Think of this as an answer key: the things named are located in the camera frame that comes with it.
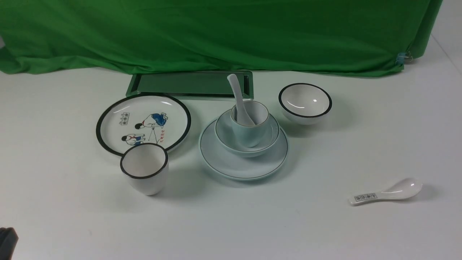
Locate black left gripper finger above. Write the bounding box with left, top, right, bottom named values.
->
left=0, top=227, right=18, bottom=260

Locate pale blue bowl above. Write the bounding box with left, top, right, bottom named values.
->
left=215, top=109, right=282, bottom=158

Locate pale blue cup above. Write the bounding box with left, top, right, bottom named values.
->
left=230, top=100, right=270, bottom=148

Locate plain white spoon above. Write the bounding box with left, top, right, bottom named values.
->
left=227, top=74, right=255, bottom=126

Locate black-rimmed white cup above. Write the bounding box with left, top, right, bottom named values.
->
left=120, top=143, right=169, bottom=196

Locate illustrated black-rimmed plate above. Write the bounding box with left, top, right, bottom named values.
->
left=96, top=93, right=192, bottom=156

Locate pale blue plate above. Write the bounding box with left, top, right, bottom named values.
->
left=198, top=118, right=290, bottom=181

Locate black-rimmed white bowl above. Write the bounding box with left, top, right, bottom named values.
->
left=278, top=83, right=333, bottom=125

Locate white spoon with pattern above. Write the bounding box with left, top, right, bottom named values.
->
left=348, top=178, right=423, bottom=206

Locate green backdrop cloth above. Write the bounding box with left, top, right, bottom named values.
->
left=0, top=0, right=442, bottom=77

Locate blue binder clip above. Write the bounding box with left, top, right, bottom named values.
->
left=395, top=51, right=414, bottom=65

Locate metal cable grommet tray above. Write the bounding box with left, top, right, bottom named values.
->
left=125, top=70, right=254, bottom=100

